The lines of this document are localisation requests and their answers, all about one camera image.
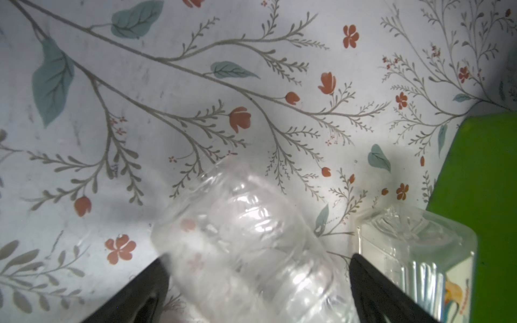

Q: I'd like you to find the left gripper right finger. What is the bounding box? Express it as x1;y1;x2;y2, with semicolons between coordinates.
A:
350;253;438;323

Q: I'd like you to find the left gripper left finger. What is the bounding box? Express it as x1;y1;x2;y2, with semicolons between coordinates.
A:
83;258;170;323

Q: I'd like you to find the small square clear bottle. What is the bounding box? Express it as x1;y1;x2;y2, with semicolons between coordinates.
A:
355;203;478;322

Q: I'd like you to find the clear bottle red white label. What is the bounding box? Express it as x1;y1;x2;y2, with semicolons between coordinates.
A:
151;158;358;322

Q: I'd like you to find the green plastic waste bin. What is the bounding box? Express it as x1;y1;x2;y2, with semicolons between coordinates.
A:
428;113;516;322

